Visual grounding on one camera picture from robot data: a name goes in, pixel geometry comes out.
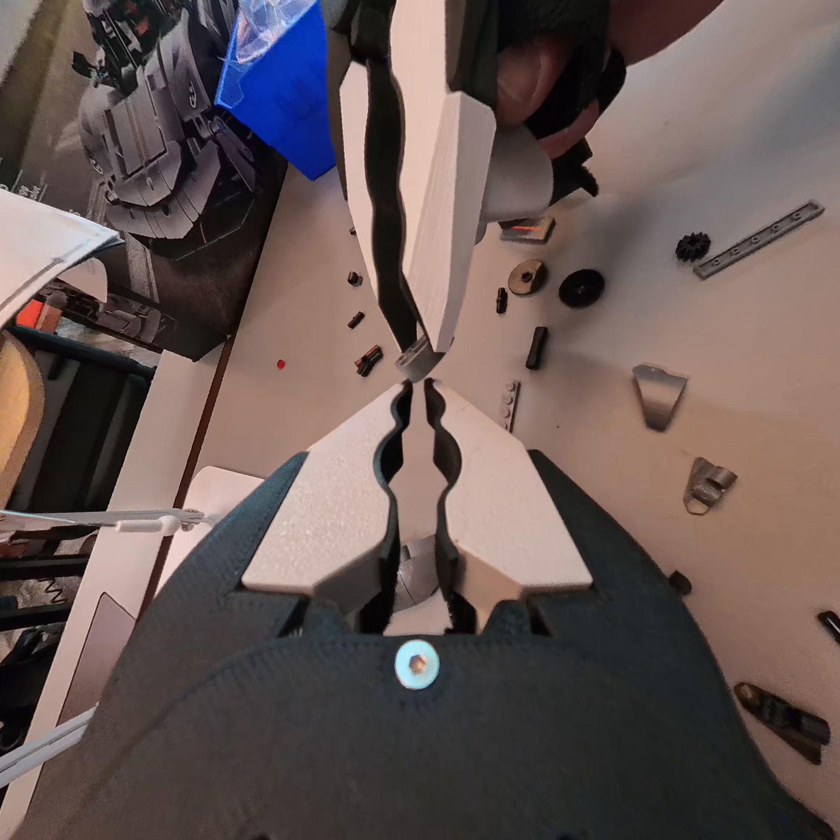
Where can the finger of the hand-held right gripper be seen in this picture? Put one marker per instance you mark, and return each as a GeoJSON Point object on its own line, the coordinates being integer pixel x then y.
{"type": "Point", "coordinates": [446, 197]}
{"type": "Point", "coordinates": [358, 151]}

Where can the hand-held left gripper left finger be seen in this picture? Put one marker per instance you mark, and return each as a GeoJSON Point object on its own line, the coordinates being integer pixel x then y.
{"type": "Point", "coordinates": [315, 525]}

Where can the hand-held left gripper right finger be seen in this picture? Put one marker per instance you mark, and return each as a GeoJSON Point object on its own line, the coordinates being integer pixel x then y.
{"type": "Point", "coordinates": [518, 525]}

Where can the dark grey curved lego panel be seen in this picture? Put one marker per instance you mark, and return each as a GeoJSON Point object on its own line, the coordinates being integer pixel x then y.
{"type": "Point", "coordinates": [417, 571]}

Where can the grey holed lego beam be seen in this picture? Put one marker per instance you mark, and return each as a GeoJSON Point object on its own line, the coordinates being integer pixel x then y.
{"type": "Point", "coordinates": [418, 361]}

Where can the grey red lego axle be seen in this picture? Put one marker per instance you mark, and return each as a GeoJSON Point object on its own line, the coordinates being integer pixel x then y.
{"type": "Point", "coordinates": [525, 229]}

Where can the bronze lego disc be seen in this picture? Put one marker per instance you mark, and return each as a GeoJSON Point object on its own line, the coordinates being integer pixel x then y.
{"type": "Point", "coordinates": [527, 275]}

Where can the black lego disc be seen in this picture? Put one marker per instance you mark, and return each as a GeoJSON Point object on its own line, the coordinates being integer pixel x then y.
{"type": "Point", "coordinates": [581, 287]}

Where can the small black lego piece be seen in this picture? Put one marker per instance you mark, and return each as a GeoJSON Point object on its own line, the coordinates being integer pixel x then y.
{"type": "Point", "coordinates": [679, 581]}

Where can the black red lego piece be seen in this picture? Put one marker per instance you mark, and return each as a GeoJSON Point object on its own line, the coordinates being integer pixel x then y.
{"type": "Point", "coordinates": [369, 359]}

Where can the black bent lego pin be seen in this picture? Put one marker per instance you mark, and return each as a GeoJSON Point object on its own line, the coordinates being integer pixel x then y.
{"type": "Point", "coordinates": [537, 348]}

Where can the lego set box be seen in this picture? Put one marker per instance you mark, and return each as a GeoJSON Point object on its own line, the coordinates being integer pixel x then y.
{"type": "Point", "coordinates": [131, 131]}

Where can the black lego gear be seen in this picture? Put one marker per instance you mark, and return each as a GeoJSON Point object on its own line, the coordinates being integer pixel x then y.
{"type": "Point", "coordinates": [692, 246]}

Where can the lego instruction booklet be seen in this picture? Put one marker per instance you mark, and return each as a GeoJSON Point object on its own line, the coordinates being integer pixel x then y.
{"type": "Point", "coordinates": [46, 256]}

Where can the person's right hand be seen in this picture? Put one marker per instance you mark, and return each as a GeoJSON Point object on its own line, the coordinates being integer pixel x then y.
{"type": "Point", "coordinates": [535, 79]}

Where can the blue storage bin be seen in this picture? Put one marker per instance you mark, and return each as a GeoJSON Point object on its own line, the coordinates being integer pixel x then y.
{"type": "Point", "coordinates": [282, 98]}

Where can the white book stand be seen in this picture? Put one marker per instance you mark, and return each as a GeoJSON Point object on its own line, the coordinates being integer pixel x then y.
{"type": "Point", "coordinates": [216, 485]}

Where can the clear plastic bags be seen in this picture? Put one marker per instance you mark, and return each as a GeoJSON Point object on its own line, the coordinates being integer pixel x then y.
{"type": "Point", "coordinates": [262, 26]}

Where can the dark plastic crate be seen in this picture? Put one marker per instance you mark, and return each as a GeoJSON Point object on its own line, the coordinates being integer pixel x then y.
{"type": "Point", "coordinates": [85, 420]}

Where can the grey rectangular plate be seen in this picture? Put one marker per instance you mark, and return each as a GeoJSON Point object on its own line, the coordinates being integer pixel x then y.
{"type": "Point", "coordinates": [92, 656]}

